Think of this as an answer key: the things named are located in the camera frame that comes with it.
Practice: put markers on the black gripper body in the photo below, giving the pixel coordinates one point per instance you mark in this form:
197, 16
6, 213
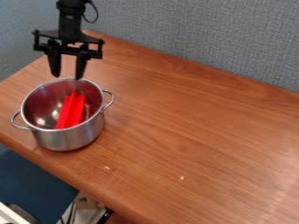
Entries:
68, 40

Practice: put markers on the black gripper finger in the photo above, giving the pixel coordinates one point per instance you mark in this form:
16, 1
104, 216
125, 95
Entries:
55, 62
81, 61

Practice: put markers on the stainless steel pot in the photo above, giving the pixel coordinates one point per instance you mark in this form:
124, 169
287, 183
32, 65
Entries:
40, 111

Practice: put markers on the red rectangular block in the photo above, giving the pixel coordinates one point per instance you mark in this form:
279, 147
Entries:
72, 111

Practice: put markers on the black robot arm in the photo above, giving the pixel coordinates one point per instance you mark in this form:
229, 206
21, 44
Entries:
76, 4

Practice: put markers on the white object at corner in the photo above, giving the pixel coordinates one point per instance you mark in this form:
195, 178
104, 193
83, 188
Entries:
8, 216

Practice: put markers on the metal table leg frame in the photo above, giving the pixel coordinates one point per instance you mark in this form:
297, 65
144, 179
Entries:
85, 211

